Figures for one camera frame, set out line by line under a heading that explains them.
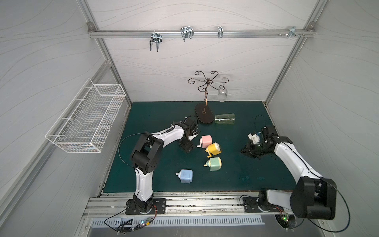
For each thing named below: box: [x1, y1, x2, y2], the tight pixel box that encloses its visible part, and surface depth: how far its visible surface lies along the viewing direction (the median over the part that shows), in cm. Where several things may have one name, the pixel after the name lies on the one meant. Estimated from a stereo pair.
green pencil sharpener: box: [203, 157, 223, 172], surface depth 84 cm
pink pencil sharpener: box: [196, 135, 213, 149], surface depth 92 cm
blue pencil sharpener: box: [175, 169, 193, 184], surface depth 78 cm
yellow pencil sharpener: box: [205, 142, 223, 158], surface depth 90 cm
